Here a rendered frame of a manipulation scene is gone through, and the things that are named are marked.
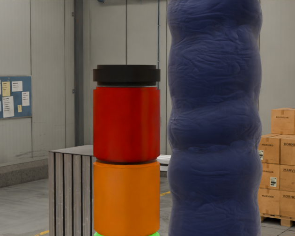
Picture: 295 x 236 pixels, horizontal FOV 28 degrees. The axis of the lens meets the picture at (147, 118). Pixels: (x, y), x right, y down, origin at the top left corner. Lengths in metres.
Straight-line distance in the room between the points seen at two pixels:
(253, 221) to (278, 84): 10.64
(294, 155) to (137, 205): 8.73
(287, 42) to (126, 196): 11.61
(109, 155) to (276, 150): 8.83
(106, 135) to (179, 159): 1.00
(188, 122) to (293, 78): 10.58
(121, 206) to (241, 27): 1.01
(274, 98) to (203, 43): 10.73
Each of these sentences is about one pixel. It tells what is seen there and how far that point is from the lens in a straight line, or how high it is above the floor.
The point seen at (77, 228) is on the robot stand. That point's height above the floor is 1.74.
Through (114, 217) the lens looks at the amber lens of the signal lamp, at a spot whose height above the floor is 2.23.
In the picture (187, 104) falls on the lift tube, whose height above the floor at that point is 2.26.
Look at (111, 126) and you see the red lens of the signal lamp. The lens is 0.42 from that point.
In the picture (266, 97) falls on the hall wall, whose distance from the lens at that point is 12.14.
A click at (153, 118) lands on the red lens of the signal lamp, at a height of 2.30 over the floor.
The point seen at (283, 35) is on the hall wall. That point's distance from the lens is 12.04.
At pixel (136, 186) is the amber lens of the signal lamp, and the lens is 0.42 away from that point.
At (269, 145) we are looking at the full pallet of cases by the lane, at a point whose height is 1.22.
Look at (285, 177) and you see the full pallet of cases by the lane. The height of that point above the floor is 0.75.
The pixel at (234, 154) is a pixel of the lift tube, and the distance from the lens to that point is 1.39.
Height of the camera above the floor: 2.33
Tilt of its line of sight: 4 degrees down
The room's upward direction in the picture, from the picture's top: straight up
